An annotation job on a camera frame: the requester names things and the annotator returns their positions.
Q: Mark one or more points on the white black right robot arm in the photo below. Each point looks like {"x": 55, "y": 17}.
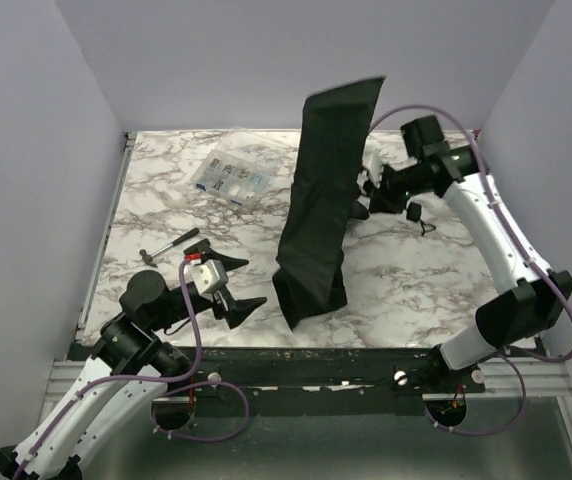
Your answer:
{"x": 530, "y": 293}

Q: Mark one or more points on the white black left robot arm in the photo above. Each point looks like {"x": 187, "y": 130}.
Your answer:
{"x": 130, "y": 362}

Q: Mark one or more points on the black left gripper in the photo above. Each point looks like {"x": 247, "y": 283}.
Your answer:
{"x": 221, "y": 298}

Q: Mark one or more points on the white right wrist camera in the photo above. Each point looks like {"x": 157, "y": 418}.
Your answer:
{"x": 372, "y": 166}

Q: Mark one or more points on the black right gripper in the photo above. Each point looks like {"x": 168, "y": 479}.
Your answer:
{"x": 373, "y": 187}

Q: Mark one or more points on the dark green folding umbrella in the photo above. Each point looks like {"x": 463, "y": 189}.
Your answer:
{"x": 335, "y": 125}

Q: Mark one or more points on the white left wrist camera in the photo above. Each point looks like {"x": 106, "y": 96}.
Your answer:
{"x": 208, "y": 275}

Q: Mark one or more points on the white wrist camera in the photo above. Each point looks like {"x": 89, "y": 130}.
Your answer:
{"x": 208, "y": 275}
{"x": 372, "y": 166}

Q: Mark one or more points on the clear plastic screw organizer box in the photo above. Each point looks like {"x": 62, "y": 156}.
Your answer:
{"x": 232, "y": 178}

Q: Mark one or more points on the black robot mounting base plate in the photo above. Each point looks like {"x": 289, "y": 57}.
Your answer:
{"x": 272, "y": 382}

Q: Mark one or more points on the small steel claw hammer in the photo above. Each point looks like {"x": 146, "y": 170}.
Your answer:
{"x": 149, "y": 258}

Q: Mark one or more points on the black rubber mallet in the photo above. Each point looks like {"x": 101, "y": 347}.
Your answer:
{"x": 199, "y": 251}

